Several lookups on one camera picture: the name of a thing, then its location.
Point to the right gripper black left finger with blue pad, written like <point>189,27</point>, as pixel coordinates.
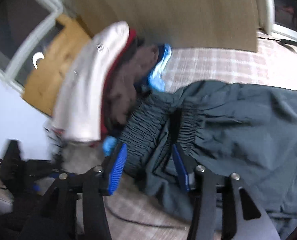
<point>73,206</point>

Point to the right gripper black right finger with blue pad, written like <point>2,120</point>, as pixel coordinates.
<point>242,215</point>

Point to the dark green jacket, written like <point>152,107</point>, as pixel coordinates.
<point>243,128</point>

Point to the cream folded cloth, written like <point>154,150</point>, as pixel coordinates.
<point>77,112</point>

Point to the plaid beige tablecloth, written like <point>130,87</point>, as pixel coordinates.
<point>131,213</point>

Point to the blue folded cloth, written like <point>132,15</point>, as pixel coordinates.
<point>153,80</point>

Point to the dark brown folded cloth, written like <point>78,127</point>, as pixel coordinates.
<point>120,94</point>

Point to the light wooden board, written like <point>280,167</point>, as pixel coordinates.
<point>228,24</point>

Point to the white window frame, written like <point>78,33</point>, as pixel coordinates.
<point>266,7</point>

